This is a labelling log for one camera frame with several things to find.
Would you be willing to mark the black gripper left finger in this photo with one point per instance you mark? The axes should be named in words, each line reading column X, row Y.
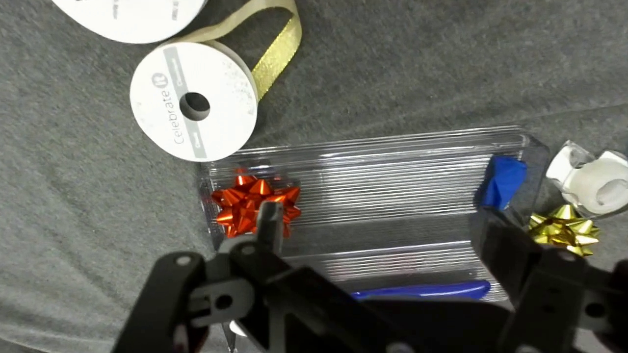
column 159, row 319

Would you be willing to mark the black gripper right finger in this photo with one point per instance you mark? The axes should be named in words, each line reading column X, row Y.
column 553, row 292

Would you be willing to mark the red gift bow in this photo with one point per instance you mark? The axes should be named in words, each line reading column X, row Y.
column 239, row 204

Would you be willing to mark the long clear plastic tray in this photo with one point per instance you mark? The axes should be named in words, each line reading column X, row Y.
column 394, row 209

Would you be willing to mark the small white gold ribbon spool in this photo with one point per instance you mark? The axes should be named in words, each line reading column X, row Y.
column 196, row 98

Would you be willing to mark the large white ribbon spool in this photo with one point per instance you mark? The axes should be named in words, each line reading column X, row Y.
column 131, row 19

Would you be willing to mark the gold gift bow on table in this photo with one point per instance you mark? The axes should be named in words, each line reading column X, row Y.
column 563, row 227

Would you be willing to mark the blue pen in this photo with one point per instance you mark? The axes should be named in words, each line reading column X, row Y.
column 424, row 290

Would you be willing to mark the white tape dispenser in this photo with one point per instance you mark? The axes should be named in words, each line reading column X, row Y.
column 592, row 184

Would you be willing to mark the blue gift bow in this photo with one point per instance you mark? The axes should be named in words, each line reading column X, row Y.
column 502, row 178

